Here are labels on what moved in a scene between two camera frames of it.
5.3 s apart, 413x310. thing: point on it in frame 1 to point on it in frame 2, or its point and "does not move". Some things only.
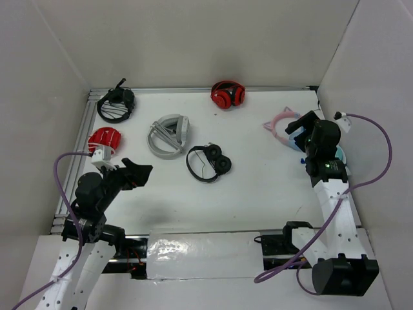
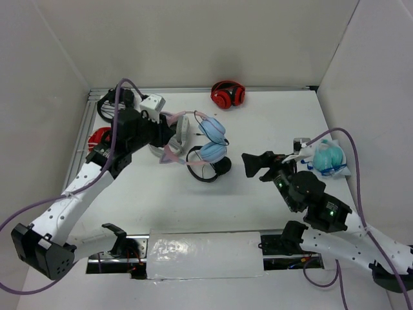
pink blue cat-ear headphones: (290, 141) to (212, 132)
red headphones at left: (105, 136) does not move
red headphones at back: (225, 93) does not move
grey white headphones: (173, 128) does not move
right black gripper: (308, 119) to (267, 158)
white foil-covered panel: (204, 254) does not move
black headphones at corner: (117, 104) does not move
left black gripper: (133, 175) to (163, 131)
